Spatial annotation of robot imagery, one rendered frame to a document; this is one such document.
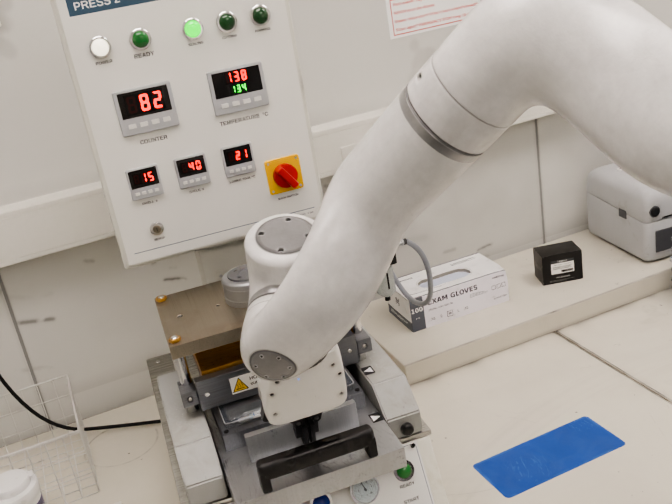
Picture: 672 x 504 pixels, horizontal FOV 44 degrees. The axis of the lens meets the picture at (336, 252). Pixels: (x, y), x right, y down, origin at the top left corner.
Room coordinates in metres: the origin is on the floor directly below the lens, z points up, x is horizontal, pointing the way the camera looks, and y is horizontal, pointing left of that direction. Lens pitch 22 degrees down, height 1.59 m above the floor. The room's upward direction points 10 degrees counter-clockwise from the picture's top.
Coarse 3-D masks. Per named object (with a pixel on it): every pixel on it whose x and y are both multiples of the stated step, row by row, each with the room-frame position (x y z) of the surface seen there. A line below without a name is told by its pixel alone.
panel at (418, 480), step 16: (416, 448) 0.94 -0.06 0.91; (416, 464) 0.93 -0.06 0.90; (384, 480) 0.91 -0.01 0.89; (400, 480) 0.92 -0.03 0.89; (416, 480) 0.92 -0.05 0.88; (336, 496) 0.90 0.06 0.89; (384, 496) 0.91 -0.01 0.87; (400, 496) 0.91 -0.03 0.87; (416, 496) 0.91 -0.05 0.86; (432, 496) 0.91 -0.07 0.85
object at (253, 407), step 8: (240, 400) 0.99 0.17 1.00; (248, 400) 0.99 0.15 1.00; (256, 400) 0.99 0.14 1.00; (224, 408) 0.98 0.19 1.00; (232, 408) 0.98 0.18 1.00; (240, 408) 0.97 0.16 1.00; (248, 408) 0.97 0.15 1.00; (256, 408) 0.96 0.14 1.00; (224, 416) 0.96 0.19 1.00; (232, 416) 0.96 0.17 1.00; (240, 416) 0.95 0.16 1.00; (248, 416) 0.95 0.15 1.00
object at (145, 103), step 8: (160, 88) 1.21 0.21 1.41; (128, 96) 1.19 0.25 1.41; (136, 96) 1.20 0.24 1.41; (144, 96) 1.20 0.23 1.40; (152, 96) 1.20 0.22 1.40; (160, 96) 1.20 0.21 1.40; (128, 104) 1.19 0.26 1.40; (136, 104) 1.20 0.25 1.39; (144, 104) 1.20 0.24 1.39; (152, 104) 1.20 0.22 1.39; (160, 104) 1.20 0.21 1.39; (128, 112) 1.19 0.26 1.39; (136, 112) 1.20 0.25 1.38; (144, 112) 1.20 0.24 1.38
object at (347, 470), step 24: (336, 408) 0.92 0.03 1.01; (360, 408) 0.97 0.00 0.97; (216, 432) 0.98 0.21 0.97; (264, 432) 0.90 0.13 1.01; (288, 432) 0.90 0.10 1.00; (336, 432) 0.92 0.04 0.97; (384, 432) 0.91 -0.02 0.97; (240, 456) 0.91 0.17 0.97; (264, 456) 0.90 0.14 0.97; (360, 456) 0.87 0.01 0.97; (384, 456) 0.86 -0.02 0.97; (240, 480) 0.86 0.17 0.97; (288, 480) 0.84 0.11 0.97; (312, 480) 0.84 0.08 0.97; (336, 480) 0.85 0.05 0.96; (360, 480) 0.85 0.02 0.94
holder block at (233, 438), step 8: (344, 368) 1.05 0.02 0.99; (352, 376) 1.02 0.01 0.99; (352, 392) 0.98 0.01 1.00; (360, 392) 0.98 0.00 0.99; (360, 400) 0.97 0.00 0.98; (216, 408) 1.00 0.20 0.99; (216, 416) 0.98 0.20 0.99; (216, 424) 0.99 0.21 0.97; (248, 424) 0.94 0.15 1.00; (256, 424) 0.94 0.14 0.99; (264, 424) 0.94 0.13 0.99; (272, 424) 0.94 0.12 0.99; (224, 432) 0.93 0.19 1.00; (232, 432) 0.93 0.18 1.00; (240, 432) 0.93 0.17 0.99; (248, 432) 0.93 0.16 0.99; (224, 440) 0.93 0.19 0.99; (232, 440) 0.93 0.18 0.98; (240, 440) 0.93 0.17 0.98; (232, 448) 0.93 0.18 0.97
